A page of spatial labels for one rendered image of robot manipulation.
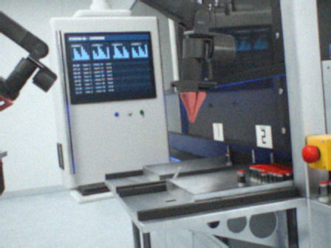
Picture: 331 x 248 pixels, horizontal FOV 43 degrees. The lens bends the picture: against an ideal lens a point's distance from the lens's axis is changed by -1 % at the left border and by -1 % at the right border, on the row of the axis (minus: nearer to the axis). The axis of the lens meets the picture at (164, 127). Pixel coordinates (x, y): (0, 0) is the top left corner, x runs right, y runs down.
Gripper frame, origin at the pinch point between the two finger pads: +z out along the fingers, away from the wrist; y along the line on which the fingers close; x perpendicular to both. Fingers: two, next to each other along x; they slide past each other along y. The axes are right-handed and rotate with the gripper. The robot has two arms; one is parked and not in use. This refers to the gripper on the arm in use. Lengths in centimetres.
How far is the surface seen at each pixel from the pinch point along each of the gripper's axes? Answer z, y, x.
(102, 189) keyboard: 29, -13, 71
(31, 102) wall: -21, -66, 545
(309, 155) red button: 7.0, 20.8, -19.0
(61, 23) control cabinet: -40, -31, 87
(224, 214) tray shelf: 21.4, 5.3, -10.2
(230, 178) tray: 17.6, 19.7, 20.3
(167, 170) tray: 19, 9, 54
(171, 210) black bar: 20.9, -6.5, -7.3
